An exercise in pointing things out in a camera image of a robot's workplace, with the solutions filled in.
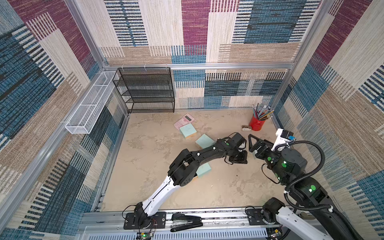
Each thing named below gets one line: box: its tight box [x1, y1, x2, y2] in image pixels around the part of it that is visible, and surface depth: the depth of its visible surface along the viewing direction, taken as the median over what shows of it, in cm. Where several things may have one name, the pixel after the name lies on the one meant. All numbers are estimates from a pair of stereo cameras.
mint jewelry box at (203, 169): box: [196, 162, 212, 176], surface depth 88 cm
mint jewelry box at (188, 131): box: [179, 123, 197, 140], surface depth 107 cm
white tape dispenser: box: [241, 127, 252, 132], surface depth 109 cm
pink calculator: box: [173, 112, 195, 131], surface depth 114 cm
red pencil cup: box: [249, 116, 265, 131], surface depth 106 cm
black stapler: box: [170, 213, 203, 232], surface depth 73 cm
